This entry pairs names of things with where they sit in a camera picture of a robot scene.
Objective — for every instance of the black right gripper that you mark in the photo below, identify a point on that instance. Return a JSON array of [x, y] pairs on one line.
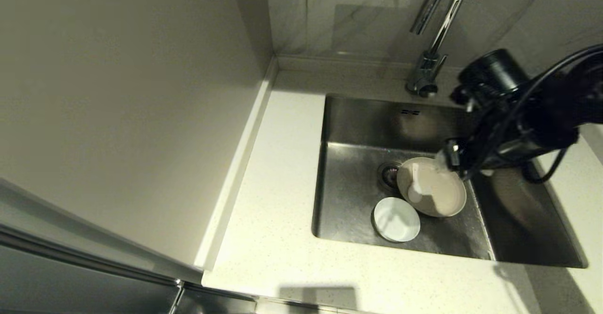
[[499, 76]]

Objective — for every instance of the cream round plate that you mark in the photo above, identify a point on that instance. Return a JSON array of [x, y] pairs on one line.
[[447, 196]]

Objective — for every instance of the white ceramic spoon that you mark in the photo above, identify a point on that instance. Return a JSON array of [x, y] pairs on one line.
[[419, 189]]

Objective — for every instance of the white round bowl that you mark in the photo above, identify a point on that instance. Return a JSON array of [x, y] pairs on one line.
[[396, 219]]

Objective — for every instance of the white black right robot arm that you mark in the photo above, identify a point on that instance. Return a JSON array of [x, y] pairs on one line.
[[589, 97]]

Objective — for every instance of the stainless steel sink basin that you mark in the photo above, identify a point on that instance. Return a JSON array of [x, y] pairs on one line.
[[348, 205]]

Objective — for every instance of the chrome gooseneck faucet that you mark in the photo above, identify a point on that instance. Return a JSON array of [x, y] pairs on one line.
[[426, 76]]

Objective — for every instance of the round metal drain strainer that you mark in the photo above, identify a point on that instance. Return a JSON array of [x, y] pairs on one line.
[[388, 175]]

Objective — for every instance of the grey metal cabinet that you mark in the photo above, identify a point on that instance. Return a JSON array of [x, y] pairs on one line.
[[70, 276]]

